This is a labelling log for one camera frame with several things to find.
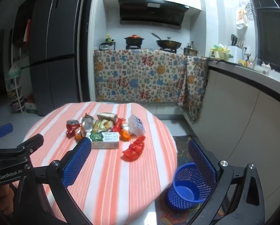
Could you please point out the white lower kitchen cabinet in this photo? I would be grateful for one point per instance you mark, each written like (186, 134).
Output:
(243, 112)

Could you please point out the red plastic bag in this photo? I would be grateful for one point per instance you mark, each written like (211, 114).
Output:
(134, 151)

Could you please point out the printed floral cloth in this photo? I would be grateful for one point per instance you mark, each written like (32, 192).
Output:
(140, 77)

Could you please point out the crushed red soda can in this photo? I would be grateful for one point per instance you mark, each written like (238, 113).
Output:
(73, 127)

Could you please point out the dark window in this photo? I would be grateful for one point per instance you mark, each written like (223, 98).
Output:
(271, 28)

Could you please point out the blue plastic mesh basket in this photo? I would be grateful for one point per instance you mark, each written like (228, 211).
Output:
(184, 192)

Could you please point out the crumpled silver foil wrapper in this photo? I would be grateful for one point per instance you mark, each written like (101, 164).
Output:
(87, 124)

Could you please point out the white storage rack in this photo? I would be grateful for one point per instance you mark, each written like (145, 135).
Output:
(14, 91)

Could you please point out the wok with glass lid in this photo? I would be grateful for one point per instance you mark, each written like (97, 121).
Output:
(169, 43)

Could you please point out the black clay pot red lid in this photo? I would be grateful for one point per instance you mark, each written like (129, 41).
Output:
(134, 39)

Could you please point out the orange white small wrapper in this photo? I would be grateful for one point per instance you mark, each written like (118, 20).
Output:
(80, 135)

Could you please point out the red green box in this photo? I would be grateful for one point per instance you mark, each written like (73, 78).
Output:
(31, 105)

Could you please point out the person's left hand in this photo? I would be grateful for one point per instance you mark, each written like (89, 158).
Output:
(5, 199)

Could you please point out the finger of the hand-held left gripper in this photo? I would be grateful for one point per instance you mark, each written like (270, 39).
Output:
(2, 130)
(34, 141)

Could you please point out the black range hood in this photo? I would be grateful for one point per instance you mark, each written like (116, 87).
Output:
(151, 13)

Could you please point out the orange crumpled wrapper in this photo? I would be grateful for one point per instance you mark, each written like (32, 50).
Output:
(124, 135)

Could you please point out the green white drink carton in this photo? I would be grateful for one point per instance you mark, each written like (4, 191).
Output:
(107, 141)

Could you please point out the yellow green plastic containers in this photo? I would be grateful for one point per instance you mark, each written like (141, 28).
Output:
(220, 52)

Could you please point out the dark grey refrigerator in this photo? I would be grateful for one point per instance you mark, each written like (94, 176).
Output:
(55, 51)

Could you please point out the red snack wrapper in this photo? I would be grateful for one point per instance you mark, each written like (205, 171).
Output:
(116, 125)

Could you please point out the white knife holder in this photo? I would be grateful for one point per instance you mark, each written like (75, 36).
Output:
(234, 52)

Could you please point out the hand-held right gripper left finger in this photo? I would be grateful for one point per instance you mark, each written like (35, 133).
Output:
(76, 161)

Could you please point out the yellow green snack packet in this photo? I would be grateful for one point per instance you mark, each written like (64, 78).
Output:
(101, 125)

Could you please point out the brown bread packet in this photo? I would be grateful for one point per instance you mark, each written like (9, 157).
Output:
(107, 116)

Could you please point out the hanging white yellow bag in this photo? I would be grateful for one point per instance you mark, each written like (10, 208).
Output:
(241, 18)

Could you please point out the black seasoning rack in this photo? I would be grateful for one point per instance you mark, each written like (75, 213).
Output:
(107, 44)

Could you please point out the orange white striped tablecloth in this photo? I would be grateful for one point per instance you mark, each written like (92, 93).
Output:
(111, 182)

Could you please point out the stainless steel pot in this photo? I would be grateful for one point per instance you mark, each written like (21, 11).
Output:
(190, 51)

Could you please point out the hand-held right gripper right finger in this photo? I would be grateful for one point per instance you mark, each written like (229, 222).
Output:
(200, 161)

